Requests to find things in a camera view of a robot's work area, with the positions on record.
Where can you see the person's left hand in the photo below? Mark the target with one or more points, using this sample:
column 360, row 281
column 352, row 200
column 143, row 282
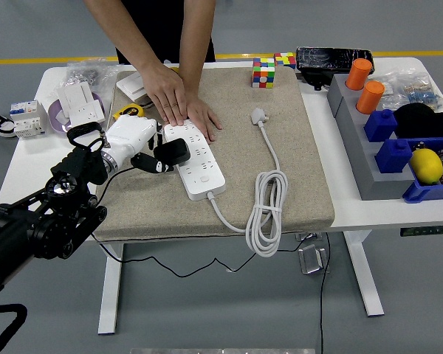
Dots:
column 205, row 118

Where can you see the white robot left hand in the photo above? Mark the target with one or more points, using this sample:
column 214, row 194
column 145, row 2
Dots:
column 127, row 136

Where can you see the person's right hand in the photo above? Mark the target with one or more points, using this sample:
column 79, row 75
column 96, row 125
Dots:
column 166, row 92

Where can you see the black plug adapter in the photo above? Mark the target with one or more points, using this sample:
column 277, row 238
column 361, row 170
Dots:
column 173, row 151

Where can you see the white power strip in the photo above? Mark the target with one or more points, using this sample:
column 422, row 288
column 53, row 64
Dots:
column 206, row 184

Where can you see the person's left forearm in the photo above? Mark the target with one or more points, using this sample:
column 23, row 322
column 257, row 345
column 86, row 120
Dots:
column 196, row 44

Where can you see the person's right forearm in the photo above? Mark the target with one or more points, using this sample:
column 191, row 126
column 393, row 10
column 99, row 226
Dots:
column 122, row 29

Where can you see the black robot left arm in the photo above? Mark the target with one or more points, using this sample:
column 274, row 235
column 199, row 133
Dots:
column 40, row 228

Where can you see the yellow black tape measure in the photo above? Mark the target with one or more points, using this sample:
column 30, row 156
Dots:
column 127, row 110

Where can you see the white socket panel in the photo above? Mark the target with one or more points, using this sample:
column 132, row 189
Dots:
column 88, row 113

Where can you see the grey-brown mat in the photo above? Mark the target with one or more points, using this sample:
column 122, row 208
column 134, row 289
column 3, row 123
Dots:
column 236, row 173

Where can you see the person's torso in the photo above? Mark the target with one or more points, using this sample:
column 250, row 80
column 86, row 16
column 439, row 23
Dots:
column 166, row 26

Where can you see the large colourful puzzle cube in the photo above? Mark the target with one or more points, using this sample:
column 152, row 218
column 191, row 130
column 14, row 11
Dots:
column 264, row 73

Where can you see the lilac bowl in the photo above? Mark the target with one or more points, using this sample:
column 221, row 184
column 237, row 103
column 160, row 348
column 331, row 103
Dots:
column 55, row 118

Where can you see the clear bag of screws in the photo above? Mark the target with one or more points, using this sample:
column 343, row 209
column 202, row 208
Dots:
column 85, row 73

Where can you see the small colourful puzzle cube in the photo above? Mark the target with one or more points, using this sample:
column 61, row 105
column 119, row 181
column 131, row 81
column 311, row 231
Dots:
column 285, row 59

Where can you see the white circuit breaker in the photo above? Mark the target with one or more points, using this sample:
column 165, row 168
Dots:
column 26, row 118

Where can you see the black and white shoe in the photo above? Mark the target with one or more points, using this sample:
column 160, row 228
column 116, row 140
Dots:
column 0, row 124

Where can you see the black film-wrapped box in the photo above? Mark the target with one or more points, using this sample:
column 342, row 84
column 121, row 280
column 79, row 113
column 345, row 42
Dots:
column 328, row 59

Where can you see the white table leg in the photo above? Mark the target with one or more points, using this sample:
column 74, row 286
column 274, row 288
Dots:
column 110, row 287
column 362, row 273

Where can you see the grey stepped block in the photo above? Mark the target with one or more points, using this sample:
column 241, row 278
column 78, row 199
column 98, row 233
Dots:
column 358, row 147

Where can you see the orange cylinder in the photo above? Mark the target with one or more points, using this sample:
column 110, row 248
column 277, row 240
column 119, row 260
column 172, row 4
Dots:
column 359, row 73
column 370, row 97

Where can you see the blue block with knob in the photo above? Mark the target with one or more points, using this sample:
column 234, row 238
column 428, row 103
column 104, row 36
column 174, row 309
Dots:
column 393, row 156
column 380, row 125

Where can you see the clear bag of components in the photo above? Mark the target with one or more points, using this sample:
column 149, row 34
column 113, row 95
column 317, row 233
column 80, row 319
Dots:
column 417, row 90

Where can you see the blue plastic bin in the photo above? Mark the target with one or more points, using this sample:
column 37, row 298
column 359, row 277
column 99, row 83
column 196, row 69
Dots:
column 417, row 191

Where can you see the yellow lemon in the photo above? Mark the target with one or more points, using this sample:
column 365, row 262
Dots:
column 426, row 166

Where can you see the black table control panel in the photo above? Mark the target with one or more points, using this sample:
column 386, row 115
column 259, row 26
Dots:
column 422, row 231

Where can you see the white wall switch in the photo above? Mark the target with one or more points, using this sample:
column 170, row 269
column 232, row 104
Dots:
column 131, row 84

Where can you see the white switch panel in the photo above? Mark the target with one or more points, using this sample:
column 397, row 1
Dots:
column 75, row 96

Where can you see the small silver bracket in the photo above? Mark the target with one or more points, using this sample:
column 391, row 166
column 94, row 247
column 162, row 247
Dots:
column 308, row 237

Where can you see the large silver bracket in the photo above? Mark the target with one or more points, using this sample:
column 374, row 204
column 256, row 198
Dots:
column 312, row 260

